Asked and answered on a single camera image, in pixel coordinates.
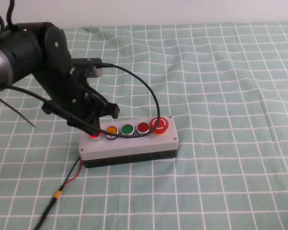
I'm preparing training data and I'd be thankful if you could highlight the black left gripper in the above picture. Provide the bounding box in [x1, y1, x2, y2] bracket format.
[33, 64, 121, 136]

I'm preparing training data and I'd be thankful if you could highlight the yellow flat push button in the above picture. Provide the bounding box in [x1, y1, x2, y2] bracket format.
[104, 125, 120, 140]

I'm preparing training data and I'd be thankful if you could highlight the green flat push button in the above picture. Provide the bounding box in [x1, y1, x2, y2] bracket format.
[120, 123, 135, 139]

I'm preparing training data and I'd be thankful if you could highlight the grey black push-button control box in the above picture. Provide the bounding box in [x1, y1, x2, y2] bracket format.
[78, 115, 180, 169]

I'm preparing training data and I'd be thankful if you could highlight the red flat push button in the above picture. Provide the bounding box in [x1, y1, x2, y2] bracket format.
[136, 122, 151, 137]

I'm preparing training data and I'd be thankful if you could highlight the red mushroom emergency stop button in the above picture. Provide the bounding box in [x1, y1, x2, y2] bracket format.
[149, 116, 170, 136]

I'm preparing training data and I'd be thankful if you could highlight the green white checked tablecloth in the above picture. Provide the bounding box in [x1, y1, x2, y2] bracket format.
[0, 23, 288, 230]

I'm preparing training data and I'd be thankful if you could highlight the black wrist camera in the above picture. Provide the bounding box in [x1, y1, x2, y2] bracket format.
[71, 57, 105, 78]

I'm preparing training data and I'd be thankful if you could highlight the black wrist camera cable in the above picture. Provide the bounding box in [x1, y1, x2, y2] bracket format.
[4, 61, 162, 139]

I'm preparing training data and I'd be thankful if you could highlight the thin grey wire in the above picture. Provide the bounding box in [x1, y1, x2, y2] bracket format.
[0, 92, 37, 128]

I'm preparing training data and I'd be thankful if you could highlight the black red power cable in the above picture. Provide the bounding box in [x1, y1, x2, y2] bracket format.
[33, 157, 84, 230]

